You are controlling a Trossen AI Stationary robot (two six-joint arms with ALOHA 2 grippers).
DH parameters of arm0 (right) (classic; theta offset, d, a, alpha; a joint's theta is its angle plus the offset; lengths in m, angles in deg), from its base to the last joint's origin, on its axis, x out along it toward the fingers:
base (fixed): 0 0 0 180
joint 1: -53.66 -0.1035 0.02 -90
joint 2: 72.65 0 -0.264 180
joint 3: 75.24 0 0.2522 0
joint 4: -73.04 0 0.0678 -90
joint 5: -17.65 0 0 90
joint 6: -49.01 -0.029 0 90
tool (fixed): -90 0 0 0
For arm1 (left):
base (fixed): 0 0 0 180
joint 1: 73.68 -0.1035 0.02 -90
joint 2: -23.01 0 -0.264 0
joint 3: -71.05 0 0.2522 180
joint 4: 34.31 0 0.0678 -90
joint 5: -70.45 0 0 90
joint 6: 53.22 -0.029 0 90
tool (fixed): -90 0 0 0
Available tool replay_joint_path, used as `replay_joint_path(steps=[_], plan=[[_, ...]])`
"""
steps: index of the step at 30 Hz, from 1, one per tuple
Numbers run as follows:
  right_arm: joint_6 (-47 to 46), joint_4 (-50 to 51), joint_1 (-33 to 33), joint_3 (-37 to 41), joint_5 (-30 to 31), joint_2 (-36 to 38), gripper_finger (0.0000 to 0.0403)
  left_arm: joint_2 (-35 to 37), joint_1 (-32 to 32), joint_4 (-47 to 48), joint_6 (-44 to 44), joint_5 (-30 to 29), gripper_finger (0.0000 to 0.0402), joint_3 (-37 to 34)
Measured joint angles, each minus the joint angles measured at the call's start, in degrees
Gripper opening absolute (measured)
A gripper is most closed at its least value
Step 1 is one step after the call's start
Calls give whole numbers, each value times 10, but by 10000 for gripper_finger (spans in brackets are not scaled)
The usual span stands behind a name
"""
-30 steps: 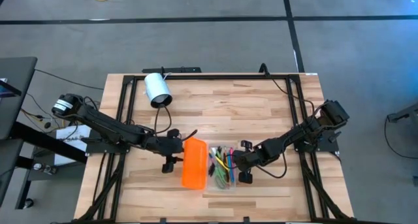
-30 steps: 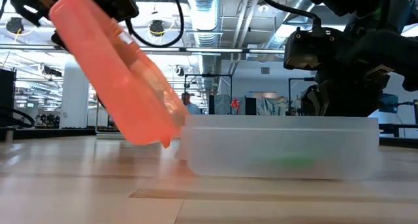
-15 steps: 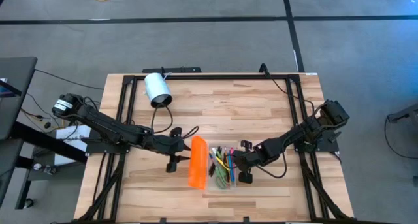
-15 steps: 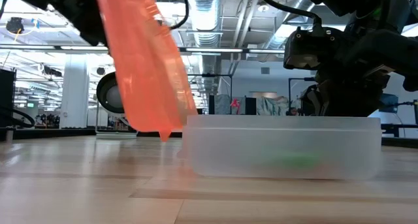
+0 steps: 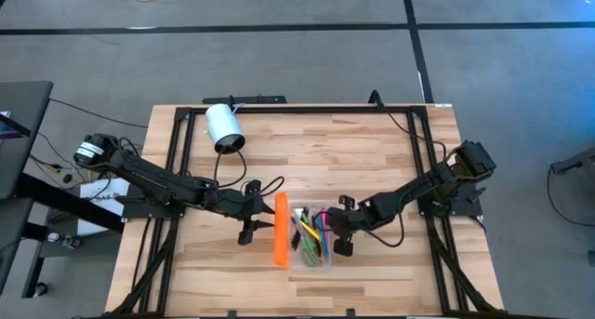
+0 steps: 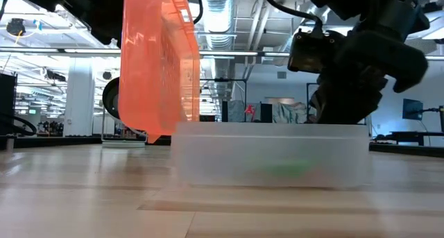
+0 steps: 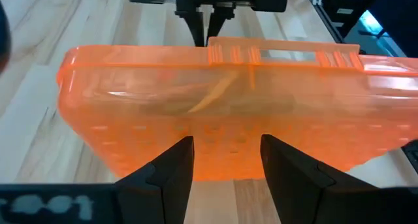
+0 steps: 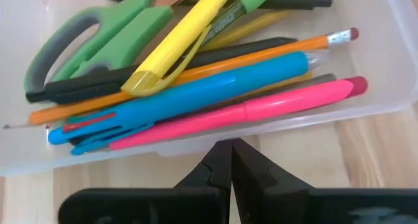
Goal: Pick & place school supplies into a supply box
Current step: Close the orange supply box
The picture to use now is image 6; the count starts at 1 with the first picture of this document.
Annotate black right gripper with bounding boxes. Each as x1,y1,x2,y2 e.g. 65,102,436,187
310,31,429,125

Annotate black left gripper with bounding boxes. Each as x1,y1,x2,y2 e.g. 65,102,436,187
27,0,126,49

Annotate green scissors with metal blades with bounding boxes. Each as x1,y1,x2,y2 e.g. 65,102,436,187
255,159,315,179

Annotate orange plastic box lid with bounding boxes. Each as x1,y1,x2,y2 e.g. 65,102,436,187
117,0,201,144

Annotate clear plastic supply box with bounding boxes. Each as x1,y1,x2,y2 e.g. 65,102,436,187
171,121,371,189

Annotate teal patterned cloth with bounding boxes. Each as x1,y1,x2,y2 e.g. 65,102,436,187
272,102,311,124

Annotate black background table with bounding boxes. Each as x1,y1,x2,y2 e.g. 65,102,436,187
374,130,444,146

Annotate red background robot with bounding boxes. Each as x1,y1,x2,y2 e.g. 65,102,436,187
244,104,257,123

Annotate white pillar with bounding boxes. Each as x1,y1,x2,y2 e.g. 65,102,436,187
63,57,95,137

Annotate black side panel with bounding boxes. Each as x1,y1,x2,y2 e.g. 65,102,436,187
0,73,17,137

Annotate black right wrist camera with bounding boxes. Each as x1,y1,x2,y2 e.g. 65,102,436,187
287,30,336,75

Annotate dark wall monitor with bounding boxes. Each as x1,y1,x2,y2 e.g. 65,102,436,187
402,99,424,121

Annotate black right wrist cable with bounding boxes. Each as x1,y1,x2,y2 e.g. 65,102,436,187
260,0,325,36

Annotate black background rig frame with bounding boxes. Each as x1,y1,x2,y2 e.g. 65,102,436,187
199,78,248,123

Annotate black aluminium table frame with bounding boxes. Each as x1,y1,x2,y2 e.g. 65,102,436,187
0,135,444,159

